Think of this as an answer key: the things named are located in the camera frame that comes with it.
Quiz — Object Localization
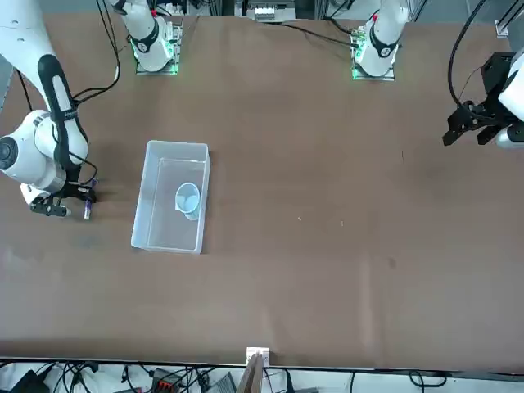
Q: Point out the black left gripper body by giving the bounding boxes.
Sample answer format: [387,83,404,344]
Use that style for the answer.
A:
[481,52,516,99]

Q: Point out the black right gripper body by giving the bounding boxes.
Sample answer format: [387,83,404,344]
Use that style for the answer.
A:
[52,183,79,201]

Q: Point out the purple marker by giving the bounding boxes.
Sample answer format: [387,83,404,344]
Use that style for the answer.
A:
[83,178,101,221]

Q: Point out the blue pencil holder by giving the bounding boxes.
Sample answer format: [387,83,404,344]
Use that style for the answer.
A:
[174,182,201,222]

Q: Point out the clear plastic box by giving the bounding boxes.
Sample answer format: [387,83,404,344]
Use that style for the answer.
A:
[130,139,212,255]

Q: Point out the black orange power strip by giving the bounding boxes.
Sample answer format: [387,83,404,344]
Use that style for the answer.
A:
[149,367,186,393]

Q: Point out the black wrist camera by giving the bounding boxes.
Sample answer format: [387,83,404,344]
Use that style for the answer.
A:
[30,196,71,218]

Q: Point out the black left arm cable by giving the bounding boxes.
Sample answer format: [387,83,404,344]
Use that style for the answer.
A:
[447,0,492,108]

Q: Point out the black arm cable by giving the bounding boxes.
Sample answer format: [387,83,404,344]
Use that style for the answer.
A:
[67,0,122,187]
[447,0,492,108]

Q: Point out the aluminium frame rail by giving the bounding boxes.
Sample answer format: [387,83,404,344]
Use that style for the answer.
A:
[494,0,524,38]

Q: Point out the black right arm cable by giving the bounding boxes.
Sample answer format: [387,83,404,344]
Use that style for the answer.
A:
[67,0,122,187]

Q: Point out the black left base cables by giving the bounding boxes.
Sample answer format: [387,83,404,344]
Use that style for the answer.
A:
[261,18,359,42]

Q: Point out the aluminium post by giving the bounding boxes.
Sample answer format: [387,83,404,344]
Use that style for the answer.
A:
[236,346,272,393]

